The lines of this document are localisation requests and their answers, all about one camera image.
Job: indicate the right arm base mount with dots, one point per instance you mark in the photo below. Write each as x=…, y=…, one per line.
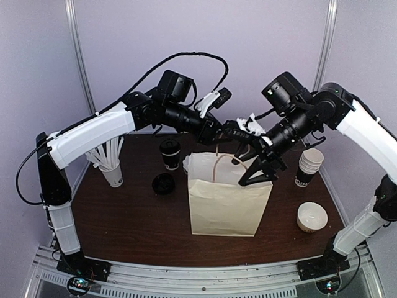
x=325, y=270

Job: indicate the aluminium front rail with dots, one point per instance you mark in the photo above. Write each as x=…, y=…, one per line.
x=279, y=279

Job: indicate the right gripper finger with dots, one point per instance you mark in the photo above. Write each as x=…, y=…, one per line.
x=258, y=172
x=245, y=152

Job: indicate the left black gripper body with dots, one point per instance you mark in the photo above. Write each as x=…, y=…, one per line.
x=203, y=136

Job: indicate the right aluminium frame post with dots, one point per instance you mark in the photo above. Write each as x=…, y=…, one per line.
x=328, y=36

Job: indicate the paper cup holding straws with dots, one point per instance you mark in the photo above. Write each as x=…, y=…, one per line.
x=113, y=176

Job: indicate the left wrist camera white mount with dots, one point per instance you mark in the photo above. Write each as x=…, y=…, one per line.
x=214, y=99

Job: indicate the aluminium frame post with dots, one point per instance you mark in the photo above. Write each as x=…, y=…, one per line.
x=78, y=52
x=328, y=36

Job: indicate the kraft paper takeout bag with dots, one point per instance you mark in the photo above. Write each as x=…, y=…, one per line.
x=218, y=205

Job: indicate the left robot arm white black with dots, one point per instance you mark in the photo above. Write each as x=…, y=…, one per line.
x=161, y=105

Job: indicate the black plastic cup lid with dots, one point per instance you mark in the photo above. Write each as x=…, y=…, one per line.
x=169, y=147

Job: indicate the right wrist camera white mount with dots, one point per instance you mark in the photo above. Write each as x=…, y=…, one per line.
x=246, y=131

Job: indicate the stack of paper cups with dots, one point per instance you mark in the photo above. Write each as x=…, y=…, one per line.
x=309, y=164

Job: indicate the black white paper coffee cup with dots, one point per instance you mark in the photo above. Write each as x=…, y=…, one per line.
x=171, y=162

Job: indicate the wrapped white straws bundle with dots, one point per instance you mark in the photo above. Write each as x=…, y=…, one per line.
x=106, y=156

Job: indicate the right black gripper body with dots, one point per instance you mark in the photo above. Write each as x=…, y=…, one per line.
x=265, y=151

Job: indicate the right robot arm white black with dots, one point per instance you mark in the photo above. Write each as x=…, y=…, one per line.
x=302, y=113

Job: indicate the left aluminium frame post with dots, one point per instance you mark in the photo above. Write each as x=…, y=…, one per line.
x=78, y=52

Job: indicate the white ceramic bowl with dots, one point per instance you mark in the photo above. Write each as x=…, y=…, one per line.
x=311, y=217

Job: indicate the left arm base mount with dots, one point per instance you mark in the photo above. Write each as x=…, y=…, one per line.
x=84, y=272

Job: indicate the stack of black lids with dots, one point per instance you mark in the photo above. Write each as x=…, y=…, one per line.
x=163, y=184

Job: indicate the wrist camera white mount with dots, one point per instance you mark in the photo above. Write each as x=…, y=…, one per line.
x=214, y=99
x=246, y=131

